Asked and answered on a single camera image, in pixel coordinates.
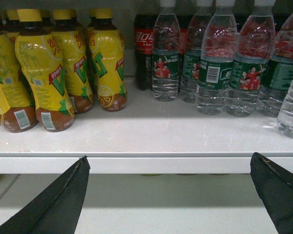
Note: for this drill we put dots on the white lower shelf board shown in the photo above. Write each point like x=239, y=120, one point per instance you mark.
x=173, y=204

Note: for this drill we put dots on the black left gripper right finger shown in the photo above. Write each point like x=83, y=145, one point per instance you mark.
x=274, y=186

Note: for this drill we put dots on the dark cola bottle red label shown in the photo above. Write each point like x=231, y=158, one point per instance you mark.
x=143, y=32

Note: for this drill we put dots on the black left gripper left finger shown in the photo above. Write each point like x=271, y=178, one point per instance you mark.
x=56, y=210

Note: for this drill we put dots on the yellow lemon tea bottle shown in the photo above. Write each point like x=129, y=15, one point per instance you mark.
x=73, y=48
x=41, y=60
x=107, y=45
x=17, y=111

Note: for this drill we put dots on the white metal shelf board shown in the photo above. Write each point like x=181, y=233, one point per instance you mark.
x=148, y=137

